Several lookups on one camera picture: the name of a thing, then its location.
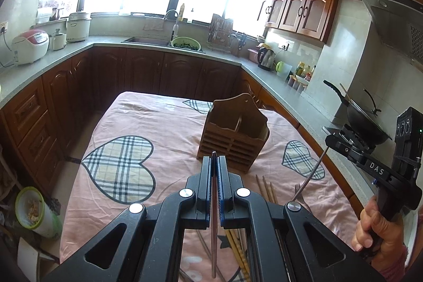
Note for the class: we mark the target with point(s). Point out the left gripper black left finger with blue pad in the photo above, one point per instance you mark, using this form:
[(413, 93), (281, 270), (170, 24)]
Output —
[(143, 243)]

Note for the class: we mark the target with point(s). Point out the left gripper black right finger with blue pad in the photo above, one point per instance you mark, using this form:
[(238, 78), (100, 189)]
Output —
[(285, 242)]

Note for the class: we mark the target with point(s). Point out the bamboo chopstick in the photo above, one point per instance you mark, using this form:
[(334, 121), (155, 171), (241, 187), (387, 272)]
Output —
[(237, 254), (242, 254)]

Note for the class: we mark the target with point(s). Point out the wooden chopstick group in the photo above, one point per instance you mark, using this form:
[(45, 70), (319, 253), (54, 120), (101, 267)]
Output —
[(262, 193)]

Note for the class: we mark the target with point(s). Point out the lower wooden kitchen cabinets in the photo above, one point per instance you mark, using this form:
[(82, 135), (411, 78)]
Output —
[(41, 118)]

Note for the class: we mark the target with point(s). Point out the person's right hand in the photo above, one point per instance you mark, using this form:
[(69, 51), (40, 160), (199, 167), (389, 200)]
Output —
[(391, 248)]

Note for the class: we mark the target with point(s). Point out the black wok with lid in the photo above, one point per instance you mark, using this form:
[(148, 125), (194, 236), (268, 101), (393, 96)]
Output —
[(360, 122)]

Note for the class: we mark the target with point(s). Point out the gas stove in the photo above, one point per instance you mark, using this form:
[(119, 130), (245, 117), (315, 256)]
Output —
[(349, 137)]

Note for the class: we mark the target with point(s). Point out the pink tablecloth with plaid hearts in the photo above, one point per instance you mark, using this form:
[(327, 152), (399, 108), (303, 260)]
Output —
[(144, 148)]

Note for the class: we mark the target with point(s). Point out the green rimmed trash bin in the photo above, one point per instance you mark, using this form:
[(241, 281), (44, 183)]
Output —
[(34, 214)]

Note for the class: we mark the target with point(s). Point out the wooden utensil holder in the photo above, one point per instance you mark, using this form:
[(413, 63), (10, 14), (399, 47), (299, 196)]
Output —
[(236, 129)]

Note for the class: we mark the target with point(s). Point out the condiment jars rack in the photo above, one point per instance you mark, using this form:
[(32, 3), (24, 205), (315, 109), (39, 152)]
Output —
[(301, 77)]

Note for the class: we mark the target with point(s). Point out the range hood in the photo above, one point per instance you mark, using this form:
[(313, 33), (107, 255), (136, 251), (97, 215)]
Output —
[(399, 26)]

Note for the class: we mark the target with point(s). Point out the steel electric kettle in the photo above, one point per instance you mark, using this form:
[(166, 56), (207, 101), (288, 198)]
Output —
[(266, 58)]

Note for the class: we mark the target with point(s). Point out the green colander bowl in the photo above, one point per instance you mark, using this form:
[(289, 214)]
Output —
[(183, 42)]

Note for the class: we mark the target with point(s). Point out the dish drying rack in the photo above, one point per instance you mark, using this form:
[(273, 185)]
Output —
[(223, 38)]

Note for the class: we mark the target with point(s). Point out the white electric cooker pot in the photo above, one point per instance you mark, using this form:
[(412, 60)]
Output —
[(78, 26)]

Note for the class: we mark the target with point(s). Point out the white red rice cooker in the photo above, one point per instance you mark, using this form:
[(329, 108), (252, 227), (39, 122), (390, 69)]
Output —
[(30, 46)]

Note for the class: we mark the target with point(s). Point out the wall power outlet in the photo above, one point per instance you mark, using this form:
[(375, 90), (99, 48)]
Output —
[(4, 27)]

